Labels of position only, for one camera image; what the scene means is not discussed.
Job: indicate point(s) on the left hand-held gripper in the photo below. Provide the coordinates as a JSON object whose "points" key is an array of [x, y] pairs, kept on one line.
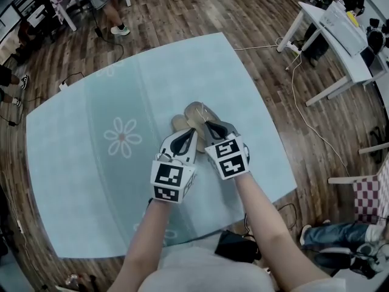
{"points": [[168, 175]]}

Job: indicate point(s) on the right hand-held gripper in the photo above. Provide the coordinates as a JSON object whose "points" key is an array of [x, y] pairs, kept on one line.
{"points": [[228, 160]]}

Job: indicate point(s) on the person's right forearm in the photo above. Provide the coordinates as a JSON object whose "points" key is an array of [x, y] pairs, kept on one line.
{"points": [[267, 224]]}

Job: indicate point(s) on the person's left forearm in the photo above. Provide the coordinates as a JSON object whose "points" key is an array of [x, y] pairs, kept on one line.
{"points": [[146, 239]]}

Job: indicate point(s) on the light blue flowered tablecloth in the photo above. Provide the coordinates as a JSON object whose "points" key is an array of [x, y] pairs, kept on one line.
{"points": [[76, 178]]}

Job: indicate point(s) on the black waist bag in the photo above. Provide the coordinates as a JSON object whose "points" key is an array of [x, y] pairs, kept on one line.
{"points": [[234, 246]]}

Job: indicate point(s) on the white power strip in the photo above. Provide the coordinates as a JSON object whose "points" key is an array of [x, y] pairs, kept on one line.
{"points": [[20, 227], [64, 85], [294, 47]]}

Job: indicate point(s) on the person's grey shirt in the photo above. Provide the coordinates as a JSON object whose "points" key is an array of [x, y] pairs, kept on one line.
{"points": [[206, 272]]}

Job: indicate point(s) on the white table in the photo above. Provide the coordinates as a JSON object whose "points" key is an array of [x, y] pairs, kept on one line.
{"points": [[381, 68], [68, 20], [343, 179], [343, 62]]}

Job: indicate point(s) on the black office chair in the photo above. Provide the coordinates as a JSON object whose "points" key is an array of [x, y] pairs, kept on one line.
{"points": [[378, 134]]}

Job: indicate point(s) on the white box appliance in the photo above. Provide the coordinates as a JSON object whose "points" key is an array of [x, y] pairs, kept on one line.
{"points": [[343, 29]]}

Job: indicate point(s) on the yellow item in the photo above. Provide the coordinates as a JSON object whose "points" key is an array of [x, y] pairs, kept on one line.
{"points": [[352, 18]]}

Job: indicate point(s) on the grey hard-shell backpack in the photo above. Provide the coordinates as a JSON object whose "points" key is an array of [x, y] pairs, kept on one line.
{"points": [[364, 249]]}

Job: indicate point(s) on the black metal railing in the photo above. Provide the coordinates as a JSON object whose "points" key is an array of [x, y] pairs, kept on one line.
{"points": [[18, 2]]}

